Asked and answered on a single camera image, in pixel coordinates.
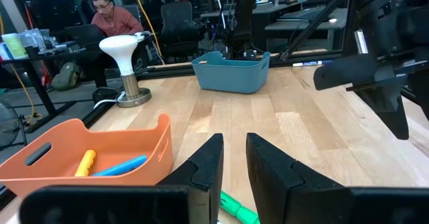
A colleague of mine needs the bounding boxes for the white mushroom lamp brass base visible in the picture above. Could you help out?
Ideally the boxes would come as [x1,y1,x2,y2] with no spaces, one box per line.
[99,34,153,109]

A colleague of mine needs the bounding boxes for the white lamp cable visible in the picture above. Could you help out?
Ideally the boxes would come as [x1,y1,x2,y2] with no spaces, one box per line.
[93,90,125,110]

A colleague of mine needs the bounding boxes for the black floor fan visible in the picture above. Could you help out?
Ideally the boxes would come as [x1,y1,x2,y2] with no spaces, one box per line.
[0,98,28,150]

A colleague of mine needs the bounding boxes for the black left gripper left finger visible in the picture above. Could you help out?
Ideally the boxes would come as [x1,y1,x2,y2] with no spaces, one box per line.
[156,133,225,224]

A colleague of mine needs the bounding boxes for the orange plastic bin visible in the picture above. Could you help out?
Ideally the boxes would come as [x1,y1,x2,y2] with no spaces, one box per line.
[0,113,174,198]

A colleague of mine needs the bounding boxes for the black legged desk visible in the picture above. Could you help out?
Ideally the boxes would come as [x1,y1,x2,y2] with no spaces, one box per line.
[0,32,148,134]

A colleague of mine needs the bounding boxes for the black laptop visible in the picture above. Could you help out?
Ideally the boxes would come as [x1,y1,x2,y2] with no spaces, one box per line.
[64,23,105,50]

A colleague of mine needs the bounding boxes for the green marker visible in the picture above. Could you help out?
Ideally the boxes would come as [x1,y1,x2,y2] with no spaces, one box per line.
[219,190,261,224]

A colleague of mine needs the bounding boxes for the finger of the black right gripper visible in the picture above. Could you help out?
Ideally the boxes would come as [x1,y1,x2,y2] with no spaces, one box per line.
[408,68,429,121]
[314,54,410,140]

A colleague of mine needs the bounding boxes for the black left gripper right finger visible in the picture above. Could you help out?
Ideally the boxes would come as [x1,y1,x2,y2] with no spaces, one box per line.
[246,133,351,224]

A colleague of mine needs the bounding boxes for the teal plastic bin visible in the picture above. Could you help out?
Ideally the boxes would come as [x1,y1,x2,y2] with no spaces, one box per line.
[191,50,271,95]

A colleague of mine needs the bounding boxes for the blue white pen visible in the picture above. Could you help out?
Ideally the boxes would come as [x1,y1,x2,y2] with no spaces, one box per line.
[292,60,324,68]

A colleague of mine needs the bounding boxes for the yellow orange highlighter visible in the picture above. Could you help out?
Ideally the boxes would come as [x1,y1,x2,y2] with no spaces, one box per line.
[74,149,97,178]

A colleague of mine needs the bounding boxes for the black office chair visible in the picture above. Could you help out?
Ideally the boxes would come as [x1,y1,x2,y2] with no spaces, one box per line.
[160,1,199,62]

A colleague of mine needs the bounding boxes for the green backpack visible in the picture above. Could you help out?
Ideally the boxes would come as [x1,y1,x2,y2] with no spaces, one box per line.
[50,61,82,91]

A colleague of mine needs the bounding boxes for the person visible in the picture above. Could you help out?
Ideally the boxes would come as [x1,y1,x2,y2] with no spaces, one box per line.
[80,0,145,88]

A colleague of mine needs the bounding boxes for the blue highlighter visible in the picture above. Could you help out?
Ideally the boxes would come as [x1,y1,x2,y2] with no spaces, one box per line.
[90,154,148,177]

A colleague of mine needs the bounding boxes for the black office desk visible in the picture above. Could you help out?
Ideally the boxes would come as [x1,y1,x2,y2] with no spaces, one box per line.
[200,0,349,52]

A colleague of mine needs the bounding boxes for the yellow extension cord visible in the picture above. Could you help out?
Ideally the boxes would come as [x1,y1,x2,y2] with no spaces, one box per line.
[129,0,163,57]

